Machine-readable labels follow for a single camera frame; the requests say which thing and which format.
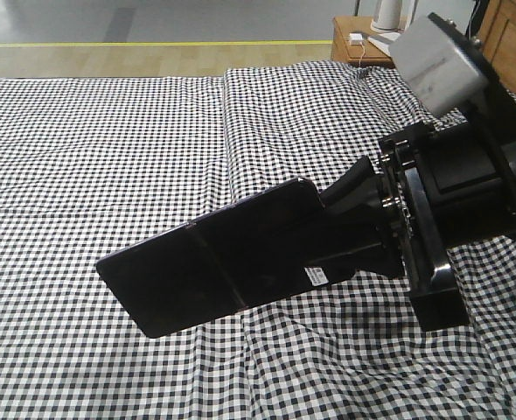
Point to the wooden nightstand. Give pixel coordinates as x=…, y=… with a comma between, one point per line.
x=364, y=54

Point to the black round wrist flange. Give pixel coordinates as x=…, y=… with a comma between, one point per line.
x=493, y=104

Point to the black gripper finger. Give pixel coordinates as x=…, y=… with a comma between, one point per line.
x=359, y=238
x=358, y=186

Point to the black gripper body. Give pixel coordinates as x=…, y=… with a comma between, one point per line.
x=448, y=193

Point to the wooden headboard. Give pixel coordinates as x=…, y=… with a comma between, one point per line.
x=498, y=33

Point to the black white gingham bedsheet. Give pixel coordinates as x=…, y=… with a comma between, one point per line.
x=88, y=167

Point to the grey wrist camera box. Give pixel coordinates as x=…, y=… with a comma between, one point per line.
x=433, y=64

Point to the white desk lamp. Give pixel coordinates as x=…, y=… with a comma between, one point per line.
x=388, y=23

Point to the black white gingham duvet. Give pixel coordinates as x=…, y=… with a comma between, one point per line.
x=353, y=350

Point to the black foldable smartphone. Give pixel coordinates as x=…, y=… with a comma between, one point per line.
x=256, y=251

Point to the white charger adapter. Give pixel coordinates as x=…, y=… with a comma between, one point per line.
x=356, y=38

